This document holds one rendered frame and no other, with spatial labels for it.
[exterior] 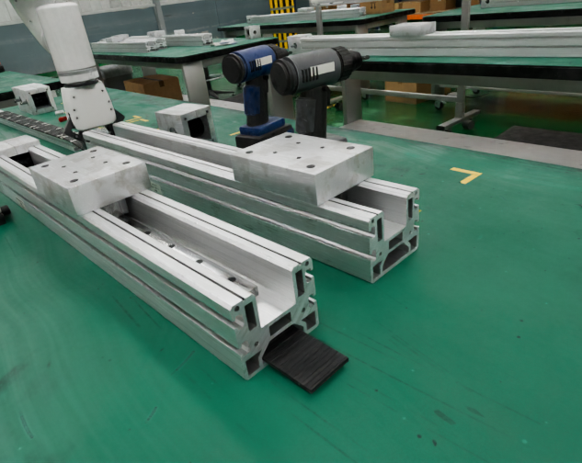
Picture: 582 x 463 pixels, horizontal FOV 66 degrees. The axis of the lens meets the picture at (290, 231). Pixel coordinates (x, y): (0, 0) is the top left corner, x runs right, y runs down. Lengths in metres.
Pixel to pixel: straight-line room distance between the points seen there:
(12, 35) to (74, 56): 11.10
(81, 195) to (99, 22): 12.15
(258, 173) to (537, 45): 1.48
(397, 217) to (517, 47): 1.46
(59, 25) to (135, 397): 0.86
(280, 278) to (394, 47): 1.86
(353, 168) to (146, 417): 0.35
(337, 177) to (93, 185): 0.32
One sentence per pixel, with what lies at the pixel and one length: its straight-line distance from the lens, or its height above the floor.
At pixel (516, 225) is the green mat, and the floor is 0.78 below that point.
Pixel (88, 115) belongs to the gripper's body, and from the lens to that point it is 1.17.
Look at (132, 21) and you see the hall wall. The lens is 13.06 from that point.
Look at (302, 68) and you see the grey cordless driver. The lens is 0.76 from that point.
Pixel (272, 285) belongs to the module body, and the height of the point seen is 0.83.
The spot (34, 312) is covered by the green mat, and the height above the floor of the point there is 0.78.
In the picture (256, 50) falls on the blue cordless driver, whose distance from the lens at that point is 0.98.
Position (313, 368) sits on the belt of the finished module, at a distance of 0.42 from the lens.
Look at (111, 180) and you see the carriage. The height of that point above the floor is 0.90.
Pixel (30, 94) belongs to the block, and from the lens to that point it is 2.08.
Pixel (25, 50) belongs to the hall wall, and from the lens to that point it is 12.27.
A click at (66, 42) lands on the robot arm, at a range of 1.14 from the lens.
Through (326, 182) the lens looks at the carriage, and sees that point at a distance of 0.53.
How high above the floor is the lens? 1.09
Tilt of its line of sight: 28 degrees down
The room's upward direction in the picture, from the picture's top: 8 degrees counter-clockwise
